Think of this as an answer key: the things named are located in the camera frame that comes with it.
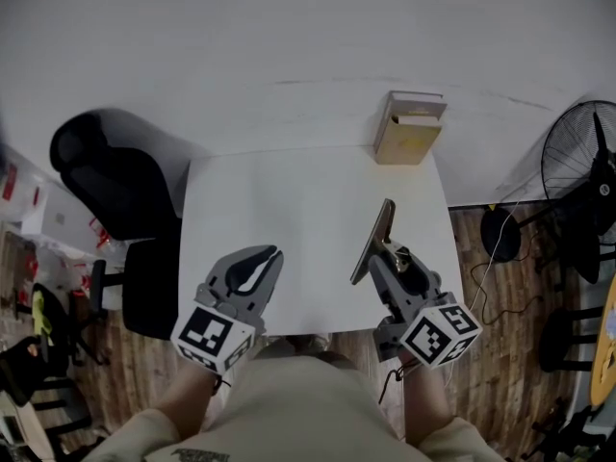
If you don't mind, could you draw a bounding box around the yellow-green cloth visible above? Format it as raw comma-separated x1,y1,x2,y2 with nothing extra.
31,289,54,342

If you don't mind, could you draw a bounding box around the person's left forearm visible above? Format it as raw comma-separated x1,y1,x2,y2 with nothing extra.
152,363,223,440

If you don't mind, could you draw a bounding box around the black wrist cord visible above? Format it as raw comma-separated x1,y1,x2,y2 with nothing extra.
378,357,420,406

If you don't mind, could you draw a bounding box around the long white cable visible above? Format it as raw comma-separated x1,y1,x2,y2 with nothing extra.
447,199,524,389

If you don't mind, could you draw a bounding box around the black bag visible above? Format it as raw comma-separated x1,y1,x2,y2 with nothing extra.
31,281,74,371

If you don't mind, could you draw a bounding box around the black mesh office chair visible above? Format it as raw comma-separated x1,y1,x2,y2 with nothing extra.
49,108,184,341

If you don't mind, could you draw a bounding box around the tan book with gold crest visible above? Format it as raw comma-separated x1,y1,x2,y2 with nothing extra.
374,113,443,167

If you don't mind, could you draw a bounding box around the black standing fan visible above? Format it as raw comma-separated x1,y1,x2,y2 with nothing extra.
479,99,616,286

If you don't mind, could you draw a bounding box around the person's beige shirt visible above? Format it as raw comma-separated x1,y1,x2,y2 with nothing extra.
84,356,506,462

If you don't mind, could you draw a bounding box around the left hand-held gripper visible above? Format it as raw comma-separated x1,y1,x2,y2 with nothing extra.
170,244,285,375

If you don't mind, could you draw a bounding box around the thin black floor cable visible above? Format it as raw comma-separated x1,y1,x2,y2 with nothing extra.
469,228,545,327

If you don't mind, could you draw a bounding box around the white desk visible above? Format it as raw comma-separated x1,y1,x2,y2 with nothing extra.
177,144,466,339

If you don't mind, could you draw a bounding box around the pile of clear red-trimmed bags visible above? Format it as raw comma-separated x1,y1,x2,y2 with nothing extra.
0,161,126,307

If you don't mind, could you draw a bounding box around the person's right forearm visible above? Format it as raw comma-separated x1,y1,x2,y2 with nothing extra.
402,358,456,446

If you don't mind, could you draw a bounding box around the round wooden table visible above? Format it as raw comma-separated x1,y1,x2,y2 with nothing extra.
538,300,616,408

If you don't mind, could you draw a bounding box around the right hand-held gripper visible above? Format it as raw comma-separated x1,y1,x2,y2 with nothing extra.
369,247,484,370

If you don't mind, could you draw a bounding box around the white cardboard box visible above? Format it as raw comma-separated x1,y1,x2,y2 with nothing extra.
21,190,93,241

